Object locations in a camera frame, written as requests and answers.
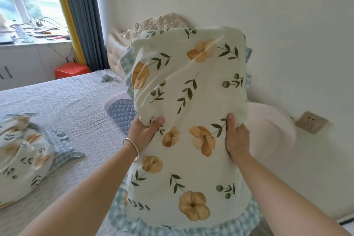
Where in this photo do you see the person's left forearm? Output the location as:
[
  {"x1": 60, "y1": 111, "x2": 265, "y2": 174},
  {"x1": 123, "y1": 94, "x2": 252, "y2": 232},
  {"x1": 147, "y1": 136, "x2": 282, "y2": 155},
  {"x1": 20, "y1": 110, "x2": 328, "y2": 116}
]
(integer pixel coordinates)
[{"x1": 19, "y1": 144, "x2": 139, "y2": 236}]

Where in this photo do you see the person's left hand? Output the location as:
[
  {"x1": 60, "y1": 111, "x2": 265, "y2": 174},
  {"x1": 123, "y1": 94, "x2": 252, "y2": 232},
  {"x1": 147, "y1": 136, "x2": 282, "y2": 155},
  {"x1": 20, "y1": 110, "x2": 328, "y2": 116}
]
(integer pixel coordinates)
[{"x1": 125, "y1": 115, "x2": 165, "y2": 159}]

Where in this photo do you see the blue quilted pillow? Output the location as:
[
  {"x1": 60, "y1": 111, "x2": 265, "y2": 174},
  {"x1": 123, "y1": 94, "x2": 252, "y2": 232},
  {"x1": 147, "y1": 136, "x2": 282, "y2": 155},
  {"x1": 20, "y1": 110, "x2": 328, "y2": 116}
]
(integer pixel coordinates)
[{"x1": 103, "y1": 91, "x2": 139, "y2": 137}]

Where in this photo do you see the clutter of cables and tools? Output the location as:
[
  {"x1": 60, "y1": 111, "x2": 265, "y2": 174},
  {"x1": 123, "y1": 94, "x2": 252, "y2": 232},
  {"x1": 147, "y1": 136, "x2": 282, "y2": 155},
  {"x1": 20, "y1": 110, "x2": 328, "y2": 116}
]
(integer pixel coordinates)
[{"x1": 0, "y1": 17, "x2": 72, "y2": 44}]

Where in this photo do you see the beige wall socket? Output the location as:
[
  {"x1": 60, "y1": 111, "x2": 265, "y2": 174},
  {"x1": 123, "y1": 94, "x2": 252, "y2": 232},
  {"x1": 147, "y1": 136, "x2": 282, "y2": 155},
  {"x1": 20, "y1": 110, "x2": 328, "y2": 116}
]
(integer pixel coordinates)
[{"x1": 294, "y1": 111, "x2": 329, "y2": 134}]

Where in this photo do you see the blue-grey curtain with yellow edge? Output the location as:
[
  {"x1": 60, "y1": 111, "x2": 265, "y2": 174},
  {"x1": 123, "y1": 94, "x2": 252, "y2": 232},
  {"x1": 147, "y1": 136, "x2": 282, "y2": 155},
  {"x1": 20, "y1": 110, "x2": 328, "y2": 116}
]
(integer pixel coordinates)
[{"x1": 50, "y1": 0, "x2": 110, "y2": 72}]

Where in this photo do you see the grey quilted bedspread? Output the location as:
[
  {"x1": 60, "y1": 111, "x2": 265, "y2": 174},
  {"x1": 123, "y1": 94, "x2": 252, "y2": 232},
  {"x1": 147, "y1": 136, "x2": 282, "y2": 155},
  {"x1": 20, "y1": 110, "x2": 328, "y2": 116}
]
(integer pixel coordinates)
[{"x1": 0, "y1": 69, "x2": 144, "y2": 236}]

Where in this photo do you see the small green gingham cloth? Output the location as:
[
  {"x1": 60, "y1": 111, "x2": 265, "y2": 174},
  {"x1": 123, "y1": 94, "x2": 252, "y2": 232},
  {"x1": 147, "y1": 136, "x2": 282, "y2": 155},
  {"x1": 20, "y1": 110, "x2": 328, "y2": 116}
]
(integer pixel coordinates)
[{"x1": 100, "y1": 70, "x2": 124, "y2": 84}]

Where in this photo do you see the floral pillow with gingham ruffle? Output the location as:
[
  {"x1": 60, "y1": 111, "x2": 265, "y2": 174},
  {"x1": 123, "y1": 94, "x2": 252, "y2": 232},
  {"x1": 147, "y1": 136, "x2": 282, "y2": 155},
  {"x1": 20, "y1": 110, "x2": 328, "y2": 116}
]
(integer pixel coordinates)
[
  {"x1": 0, "y1": 113, "x2": 84, "y2": 210},
  {"x1": 107, "y1": 26, "x2": 264, "y2": 236}
]

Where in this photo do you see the person's right forearm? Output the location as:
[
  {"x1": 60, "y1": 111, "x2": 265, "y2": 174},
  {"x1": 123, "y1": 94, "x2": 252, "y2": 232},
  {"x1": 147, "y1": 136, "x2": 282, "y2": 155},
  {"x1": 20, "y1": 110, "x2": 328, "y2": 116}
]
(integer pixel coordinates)
[{"x1": 235, "y1": 153, "x2": 352, "y2": 236}]

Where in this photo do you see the cream ornate headboard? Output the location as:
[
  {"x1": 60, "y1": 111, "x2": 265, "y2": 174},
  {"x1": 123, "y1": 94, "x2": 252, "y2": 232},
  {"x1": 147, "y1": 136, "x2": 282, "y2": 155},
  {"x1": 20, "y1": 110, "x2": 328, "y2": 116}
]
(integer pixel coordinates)
[{"x1": 106, "y1": 13, "x2": 189, "y2": 80}]

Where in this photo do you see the red plastic stool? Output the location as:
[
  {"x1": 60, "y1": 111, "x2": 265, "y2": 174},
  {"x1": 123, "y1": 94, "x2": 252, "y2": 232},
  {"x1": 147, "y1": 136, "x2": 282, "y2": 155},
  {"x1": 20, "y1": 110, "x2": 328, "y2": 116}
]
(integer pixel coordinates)
[{"x1": 54, "y1": 62, "x2": 91, "y2": 80}]

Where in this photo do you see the white cabinet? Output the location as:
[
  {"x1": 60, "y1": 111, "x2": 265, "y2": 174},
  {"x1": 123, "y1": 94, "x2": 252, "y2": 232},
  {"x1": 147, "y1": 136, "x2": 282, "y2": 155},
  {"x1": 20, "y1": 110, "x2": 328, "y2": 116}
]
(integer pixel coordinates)
[{"x1": 0, "y1": 41, "x2": 81, "y2": 91}]

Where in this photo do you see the person's right hand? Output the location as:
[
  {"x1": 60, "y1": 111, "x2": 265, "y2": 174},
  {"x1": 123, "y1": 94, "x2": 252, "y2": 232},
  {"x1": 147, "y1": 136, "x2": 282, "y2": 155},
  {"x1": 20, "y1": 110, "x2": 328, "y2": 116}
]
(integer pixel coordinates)
[{"x1": 225, "y1": 113, "x2": 251, "y2": 163}]

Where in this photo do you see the silver bracelet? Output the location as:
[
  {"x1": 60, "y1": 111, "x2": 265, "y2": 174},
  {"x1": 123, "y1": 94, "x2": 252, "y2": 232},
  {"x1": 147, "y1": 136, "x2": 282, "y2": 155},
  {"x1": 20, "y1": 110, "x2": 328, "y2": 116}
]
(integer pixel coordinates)
[{"x1": 122, "y1": 138, "x2": 139, "y2": 162}]

